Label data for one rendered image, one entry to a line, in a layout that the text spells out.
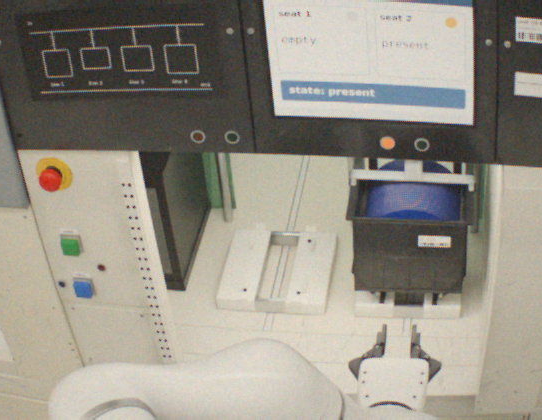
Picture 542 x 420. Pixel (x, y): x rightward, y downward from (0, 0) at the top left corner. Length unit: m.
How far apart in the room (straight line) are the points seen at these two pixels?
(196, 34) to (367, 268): 0.67
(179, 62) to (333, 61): 0.21
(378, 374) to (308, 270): 0.64
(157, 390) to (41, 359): 1.01
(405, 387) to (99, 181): 0.58
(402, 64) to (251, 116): 0.24
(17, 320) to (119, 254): 0.32
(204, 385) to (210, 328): 1.01
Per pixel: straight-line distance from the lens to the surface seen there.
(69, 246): 1.63
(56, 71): 1.42
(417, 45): 1.28
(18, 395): 2.07
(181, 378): 0.91
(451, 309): 1.87
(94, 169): 1.52
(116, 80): 1.40
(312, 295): 1.90
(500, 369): 1.63
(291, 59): 1.31
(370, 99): 1.33
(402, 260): 1.79
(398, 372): 1.35
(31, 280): 1.74
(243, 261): 1.99
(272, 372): 0.91
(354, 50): 1.29
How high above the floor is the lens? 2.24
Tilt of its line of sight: 39 degrees down
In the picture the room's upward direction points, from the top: 6 degrees counter-clockwise
